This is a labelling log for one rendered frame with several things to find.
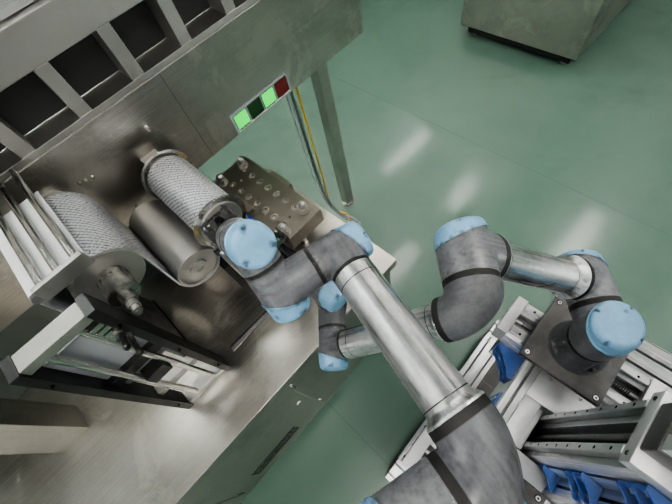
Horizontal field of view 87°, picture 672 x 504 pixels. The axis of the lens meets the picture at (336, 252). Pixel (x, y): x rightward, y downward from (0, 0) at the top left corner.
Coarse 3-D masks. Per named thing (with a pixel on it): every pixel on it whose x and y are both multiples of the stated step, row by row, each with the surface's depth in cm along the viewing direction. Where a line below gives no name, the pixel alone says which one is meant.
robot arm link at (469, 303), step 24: (456, 288) 68; (480, 288) 66; (432, 312) 71; (456, 312) 68; (480, 312) 66; (336, 336) 88; (360, 336) 83; (432, 336) 73; (456, 336) 69; (336, 360) 87
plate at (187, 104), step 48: (288, 0) 103; (336, 0) 116; (192, 48) 91; (240, 48) 101; (288, 48) 113; (336, 48) 128; (144, 96) 89; (192, 96) 98; (240, 96) 110; (96, 144) 87; (144, 144) 96; (192, 144) 107; (96, 192) 94; (144, 192) 104; (0, 288) 90
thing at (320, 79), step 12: (324, 72) 152; (324, 84) 156; (324, 96) 160; (324, 108) 166; (324, 120) 175; (336, 120) 176; (336, 132) 182; (336, 144) 187; (336, 156) 194; (336, 168) 205; (336, 180) 218; (348, 180) 217; (348, 192) 226; (348, 204) 235
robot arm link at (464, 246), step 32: (448, 224) 74; (480, 224) 73; (448, 256) 72; (480, 256) 69; (512, 256) 76; (544, 256) 82; (576, 256) 88; (544, 288) 85; (576, 288) 86; (608, 288) 86
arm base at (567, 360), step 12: (564, 324) 99; (552, 336) 100; (564, 336) 96; (552, 348) 100; (564, 348) 95; (564, 360) 97; (576, 360) 94; (588, 360) 91; (576, 372) 97; (588, 372) 95
